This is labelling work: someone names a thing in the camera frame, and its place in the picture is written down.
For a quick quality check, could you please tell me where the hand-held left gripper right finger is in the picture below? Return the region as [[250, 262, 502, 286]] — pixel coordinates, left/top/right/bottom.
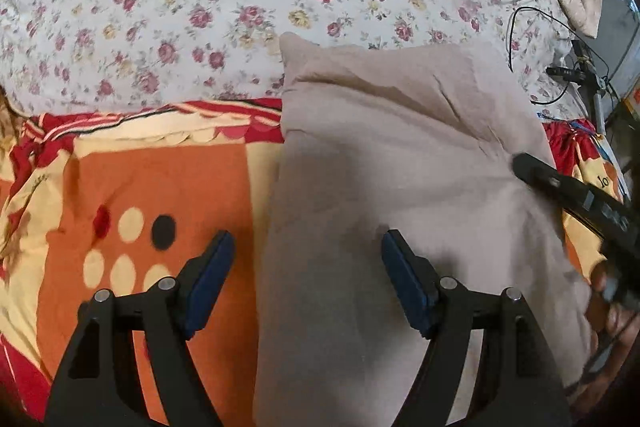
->
[[381, 229, 571, 427]]

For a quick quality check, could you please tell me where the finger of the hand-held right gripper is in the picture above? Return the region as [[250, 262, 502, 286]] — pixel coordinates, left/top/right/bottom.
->
[[512, 152, 596, 220]]

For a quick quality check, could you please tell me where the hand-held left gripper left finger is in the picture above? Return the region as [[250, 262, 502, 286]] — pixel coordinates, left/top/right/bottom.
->
[[45, 230, 236, 427]]

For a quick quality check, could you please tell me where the beige pillow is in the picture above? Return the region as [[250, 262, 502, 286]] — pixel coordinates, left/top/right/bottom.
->
[[252, 32, 598, 427]]

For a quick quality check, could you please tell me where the person's right hand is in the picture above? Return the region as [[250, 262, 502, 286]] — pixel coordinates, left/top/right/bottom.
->
[[585, 264, 636, 348]]

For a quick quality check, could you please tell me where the red orange patterned blanket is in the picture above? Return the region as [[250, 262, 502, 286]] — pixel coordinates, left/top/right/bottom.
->
[[0, 97, 626, 427]]

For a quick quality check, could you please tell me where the black clamp stand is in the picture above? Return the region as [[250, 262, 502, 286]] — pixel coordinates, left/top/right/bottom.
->
[[545, 39, 618, 135]]

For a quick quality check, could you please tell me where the floral quilt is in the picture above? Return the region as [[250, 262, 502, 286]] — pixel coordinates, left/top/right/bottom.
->
[[0, 0, 588, 118]]

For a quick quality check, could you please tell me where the black cable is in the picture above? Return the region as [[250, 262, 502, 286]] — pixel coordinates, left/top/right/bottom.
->
[[507, 6, 608, 105]]

